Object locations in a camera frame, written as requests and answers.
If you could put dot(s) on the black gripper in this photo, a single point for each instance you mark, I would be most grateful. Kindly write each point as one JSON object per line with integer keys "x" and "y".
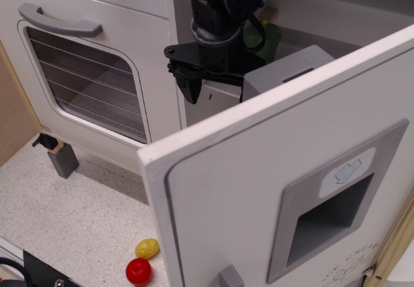
{"x": 191, "y": 63}

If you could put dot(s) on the white toy fridge door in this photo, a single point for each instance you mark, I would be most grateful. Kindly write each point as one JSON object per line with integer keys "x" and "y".
{"x": 301, "y": 185}

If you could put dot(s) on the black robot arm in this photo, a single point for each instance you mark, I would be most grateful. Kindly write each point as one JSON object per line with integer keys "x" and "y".
{"x": 227, "y": 36}

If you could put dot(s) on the white toy oven door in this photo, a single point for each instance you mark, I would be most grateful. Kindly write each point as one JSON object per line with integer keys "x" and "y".
{"x": 112, "y": 90}

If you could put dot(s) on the grey ice dispenser box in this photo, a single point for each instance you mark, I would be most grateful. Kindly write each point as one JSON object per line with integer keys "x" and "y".
{"x": 283, "y": 70}

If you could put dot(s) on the grey toy kitchen leg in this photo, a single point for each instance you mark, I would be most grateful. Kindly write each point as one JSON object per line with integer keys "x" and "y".
{"x": 65, "y": 161}

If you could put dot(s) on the black clamp on leg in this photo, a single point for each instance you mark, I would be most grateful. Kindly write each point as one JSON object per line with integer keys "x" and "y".
{"x": 46, "y": 141}

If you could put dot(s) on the yellow toy potato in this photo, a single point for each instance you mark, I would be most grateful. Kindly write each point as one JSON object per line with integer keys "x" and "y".
{"x": 147, "y": 248}

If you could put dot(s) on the red toy tomato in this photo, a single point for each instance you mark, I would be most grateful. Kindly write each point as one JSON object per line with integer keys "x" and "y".
{"x": 138, "y": 271}

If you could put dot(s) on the grey oven door handle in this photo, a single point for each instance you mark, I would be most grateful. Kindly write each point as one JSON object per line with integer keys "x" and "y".
{"x": 34, "y": 15}

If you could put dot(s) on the grey fridge door handle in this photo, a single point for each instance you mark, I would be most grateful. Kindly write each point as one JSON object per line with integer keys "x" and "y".
{"x": 229, "y": 277}

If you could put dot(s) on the light wooden side post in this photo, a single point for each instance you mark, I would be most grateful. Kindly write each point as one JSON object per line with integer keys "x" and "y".
{"x": 394, "y": 249}

